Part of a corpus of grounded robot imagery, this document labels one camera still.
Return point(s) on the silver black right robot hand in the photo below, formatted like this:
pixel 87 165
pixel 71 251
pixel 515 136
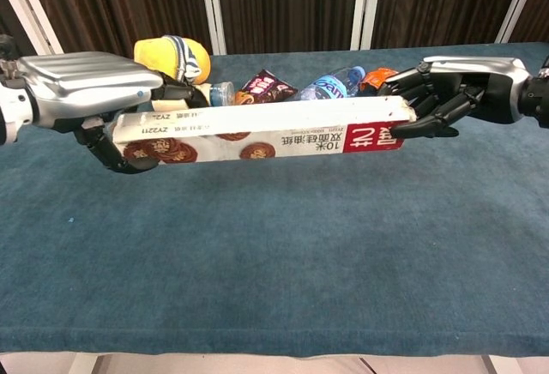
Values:
pixel 480 86

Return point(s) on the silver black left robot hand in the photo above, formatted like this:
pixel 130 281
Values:
pixel 86 82

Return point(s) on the long white baking paper box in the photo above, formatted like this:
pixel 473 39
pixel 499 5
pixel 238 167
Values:
pixel 266 129

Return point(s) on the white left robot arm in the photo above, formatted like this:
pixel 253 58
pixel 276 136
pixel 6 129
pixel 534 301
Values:
pixel 10 108

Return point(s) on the yellow plush toy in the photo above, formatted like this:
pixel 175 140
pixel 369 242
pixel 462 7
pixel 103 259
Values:
pixel 156 56

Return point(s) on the dark brown partition panel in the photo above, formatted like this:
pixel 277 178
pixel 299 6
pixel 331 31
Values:
pixel 287 5
pixel 128 1
pixel 437 1
pixel 8 22
pixel 536 9

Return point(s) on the orange white snack packet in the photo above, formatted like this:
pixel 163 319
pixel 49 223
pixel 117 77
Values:
pixel 377 78

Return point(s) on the clear water bottle blue label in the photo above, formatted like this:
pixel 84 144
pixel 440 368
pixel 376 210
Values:
pixel 330 84

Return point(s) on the brown chocolate snack packet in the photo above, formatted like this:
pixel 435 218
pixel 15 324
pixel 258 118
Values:
pixel 266 88

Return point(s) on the blue table cloth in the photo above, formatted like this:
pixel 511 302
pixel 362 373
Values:
pixel 274 241

